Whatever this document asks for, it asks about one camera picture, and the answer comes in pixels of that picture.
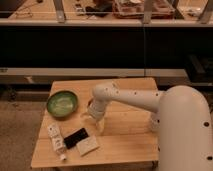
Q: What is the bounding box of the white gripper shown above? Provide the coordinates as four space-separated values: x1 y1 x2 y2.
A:
81 99 108 134

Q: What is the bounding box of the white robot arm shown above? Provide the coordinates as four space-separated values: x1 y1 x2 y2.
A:
82 82 213 171

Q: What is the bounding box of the black rectangular block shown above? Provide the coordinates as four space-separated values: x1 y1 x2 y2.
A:
64 128 88 149

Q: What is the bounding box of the wooden table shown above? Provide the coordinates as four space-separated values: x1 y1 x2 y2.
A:
31 80 158 169

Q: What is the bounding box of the green bowl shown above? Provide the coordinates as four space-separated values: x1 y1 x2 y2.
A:
46 90 78 118

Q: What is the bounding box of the white tube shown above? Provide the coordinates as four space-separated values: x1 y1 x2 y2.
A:
47 123 67 161

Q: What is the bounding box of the white cup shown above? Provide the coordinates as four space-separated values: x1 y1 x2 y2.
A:
149 113 158 132

